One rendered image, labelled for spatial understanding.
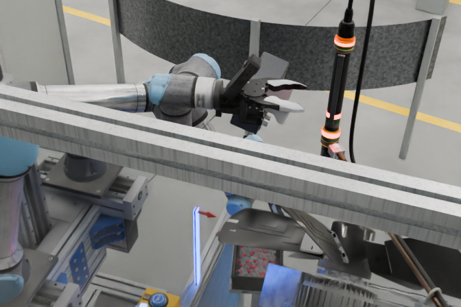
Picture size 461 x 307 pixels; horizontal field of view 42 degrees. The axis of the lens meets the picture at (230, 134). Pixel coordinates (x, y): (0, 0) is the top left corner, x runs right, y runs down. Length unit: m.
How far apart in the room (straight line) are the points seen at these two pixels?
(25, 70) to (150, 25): 0.77
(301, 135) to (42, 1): 1.80
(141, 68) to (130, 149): 4.06
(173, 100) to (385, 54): 2.17
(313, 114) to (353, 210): 3.64
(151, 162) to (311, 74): 2.80
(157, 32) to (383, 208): 3.14
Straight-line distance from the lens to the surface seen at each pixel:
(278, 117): 1.38
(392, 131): 4.18
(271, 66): 2.30
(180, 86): 1.40
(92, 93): 1.51
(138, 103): 1.54
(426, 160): 4.01
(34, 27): 3.48
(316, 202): 0.59
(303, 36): 3.28
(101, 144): 0.65
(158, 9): 3.56
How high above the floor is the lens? 2.43
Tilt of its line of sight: 38 degrees down
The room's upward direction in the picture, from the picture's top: 1 degrees clockwise
